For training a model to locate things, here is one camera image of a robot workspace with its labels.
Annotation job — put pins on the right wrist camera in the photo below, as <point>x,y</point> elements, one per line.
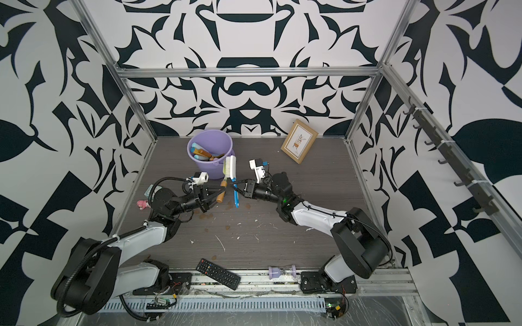
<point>260,169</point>

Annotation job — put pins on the wooden picture frame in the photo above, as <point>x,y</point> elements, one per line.
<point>299,141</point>

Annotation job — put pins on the white blue cleaning brush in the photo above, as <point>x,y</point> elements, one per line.
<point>230,172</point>

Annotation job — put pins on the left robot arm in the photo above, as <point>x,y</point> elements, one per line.
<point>96,272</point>

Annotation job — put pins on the pink toy figure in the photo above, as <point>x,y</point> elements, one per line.
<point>142,204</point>

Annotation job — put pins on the black remote control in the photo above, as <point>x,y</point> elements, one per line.
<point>219,274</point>

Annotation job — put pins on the light green small trowel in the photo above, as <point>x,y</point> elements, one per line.
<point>223,186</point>

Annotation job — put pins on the purple plastic bucket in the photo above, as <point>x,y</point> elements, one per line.
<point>209,150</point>

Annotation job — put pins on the small teal alarm clock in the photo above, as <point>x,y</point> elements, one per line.
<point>147,192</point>

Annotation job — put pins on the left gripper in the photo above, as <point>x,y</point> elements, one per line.
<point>204,204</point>

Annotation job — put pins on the purple sand timer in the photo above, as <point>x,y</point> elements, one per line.
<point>277,272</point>

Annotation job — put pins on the light blue pointed trowel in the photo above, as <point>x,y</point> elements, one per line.
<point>197,146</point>

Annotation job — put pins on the light blue scoop trowel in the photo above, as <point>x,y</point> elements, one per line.
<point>201,158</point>

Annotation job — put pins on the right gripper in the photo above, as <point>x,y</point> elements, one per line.
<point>251,190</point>

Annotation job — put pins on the wall hook rail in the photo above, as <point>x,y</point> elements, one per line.
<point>455,158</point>

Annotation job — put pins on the yellow scoop trowel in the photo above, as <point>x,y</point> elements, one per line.
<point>210,155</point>

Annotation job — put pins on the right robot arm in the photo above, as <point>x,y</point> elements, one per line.
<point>362,246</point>

